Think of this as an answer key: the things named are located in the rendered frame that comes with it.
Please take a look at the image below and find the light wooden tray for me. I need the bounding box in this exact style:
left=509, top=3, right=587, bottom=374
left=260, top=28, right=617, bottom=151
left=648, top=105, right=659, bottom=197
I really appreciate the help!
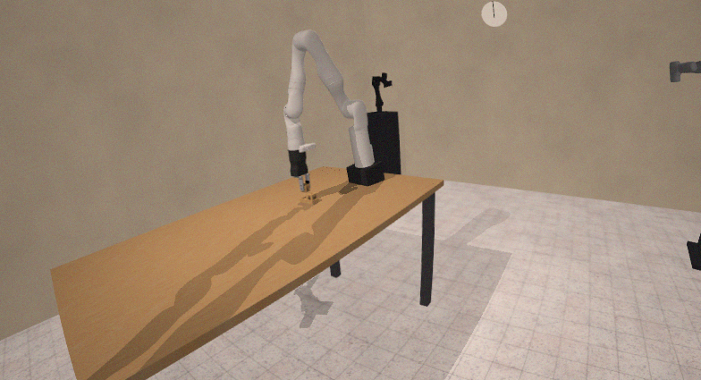
left=300, top=196, right=319, bottom=205

